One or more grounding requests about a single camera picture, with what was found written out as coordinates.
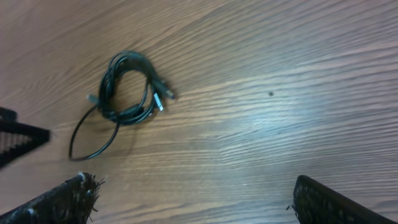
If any thin black USB cable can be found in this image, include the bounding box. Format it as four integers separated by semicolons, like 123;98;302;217
68;93;150;162

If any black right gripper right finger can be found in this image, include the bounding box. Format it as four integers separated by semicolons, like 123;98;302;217
290;175;397;224

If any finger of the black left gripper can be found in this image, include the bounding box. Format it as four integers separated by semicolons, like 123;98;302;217
1;108;50;168

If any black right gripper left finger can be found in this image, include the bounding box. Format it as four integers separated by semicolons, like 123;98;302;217
1;172;105;224

